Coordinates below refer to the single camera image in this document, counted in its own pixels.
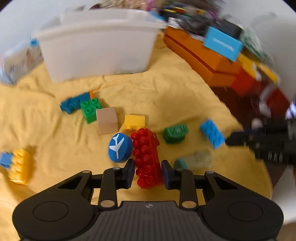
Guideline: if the orange box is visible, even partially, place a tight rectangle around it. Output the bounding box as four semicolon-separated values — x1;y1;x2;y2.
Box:
165;27;243;72
164;37;241;87

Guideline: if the teal toy train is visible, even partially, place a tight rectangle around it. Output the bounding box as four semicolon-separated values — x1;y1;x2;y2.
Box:
60;91;95;114

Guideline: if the translucent grey toy piece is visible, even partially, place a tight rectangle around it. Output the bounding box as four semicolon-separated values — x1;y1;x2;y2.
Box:
173;149;212;171

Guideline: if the pile of colourful packets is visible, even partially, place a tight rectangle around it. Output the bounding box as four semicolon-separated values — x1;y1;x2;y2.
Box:
92;0;222;30

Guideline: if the small blue brick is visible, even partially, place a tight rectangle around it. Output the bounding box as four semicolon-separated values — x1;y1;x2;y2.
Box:
0;152;13;168

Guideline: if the green square brick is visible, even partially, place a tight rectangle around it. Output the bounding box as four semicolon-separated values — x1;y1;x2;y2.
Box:
80;98;102;124

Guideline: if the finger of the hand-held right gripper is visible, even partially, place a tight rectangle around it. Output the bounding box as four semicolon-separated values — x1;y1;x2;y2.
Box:
225;130;257;150

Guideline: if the yellow box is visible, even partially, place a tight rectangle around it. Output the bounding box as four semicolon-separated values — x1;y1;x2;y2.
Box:
238;53;279;84

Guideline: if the red box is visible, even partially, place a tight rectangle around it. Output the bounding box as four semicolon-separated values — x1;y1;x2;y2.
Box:
231;68;258;96

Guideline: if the brown wooden desktop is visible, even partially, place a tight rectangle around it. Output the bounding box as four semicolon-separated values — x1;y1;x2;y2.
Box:
211;85;296;193

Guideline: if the long red brick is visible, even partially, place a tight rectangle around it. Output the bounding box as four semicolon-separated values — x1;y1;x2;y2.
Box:
130;128;163;189

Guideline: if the black box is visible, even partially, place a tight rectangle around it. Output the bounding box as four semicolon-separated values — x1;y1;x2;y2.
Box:
220;20;243;40

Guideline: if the white tissue pack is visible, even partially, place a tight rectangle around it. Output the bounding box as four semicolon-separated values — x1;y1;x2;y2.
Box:
0;38;44;85

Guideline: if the wooden cube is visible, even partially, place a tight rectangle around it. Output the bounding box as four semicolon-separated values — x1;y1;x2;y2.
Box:
96;107;119;135

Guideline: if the long blue brick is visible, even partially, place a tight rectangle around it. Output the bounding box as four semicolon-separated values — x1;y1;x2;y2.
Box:
200;119;226;149

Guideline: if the green ribbed brick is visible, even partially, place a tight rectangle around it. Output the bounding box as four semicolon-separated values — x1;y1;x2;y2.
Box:
162;123;189;144

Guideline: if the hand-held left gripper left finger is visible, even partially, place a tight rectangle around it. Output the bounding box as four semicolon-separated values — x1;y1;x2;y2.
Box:
58;159;136;210

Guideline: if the blue round disc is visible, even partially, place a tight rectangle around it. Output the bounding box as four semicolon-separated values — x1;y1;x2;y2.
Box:
108;133;133;163

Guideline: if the yellow cloth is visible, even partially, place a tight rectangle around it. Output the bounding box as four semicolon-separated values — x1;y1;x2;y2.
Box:
0;31;273;241

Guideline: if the large yellow brick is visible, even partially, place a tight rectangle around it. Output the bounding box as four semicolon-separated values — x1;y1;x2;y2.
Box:
9;149;31;184

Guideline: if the white plastic storage bin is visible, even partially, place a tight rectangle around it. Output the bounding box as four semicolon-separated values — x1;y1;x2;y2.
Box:
31;8;168;82

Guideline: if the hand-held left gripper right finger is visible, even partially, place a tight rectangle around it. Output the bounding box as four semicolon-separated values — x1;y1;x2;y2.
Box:
161;160;232;209

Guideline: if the blue card box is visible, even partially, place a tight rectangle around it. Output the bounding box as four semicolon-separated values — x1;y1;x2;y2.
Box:
203;26;244;62

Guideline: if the small yellow brick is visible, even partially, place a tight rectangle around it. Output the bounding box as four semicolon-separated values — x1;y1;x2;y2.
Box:
124;115;146;131

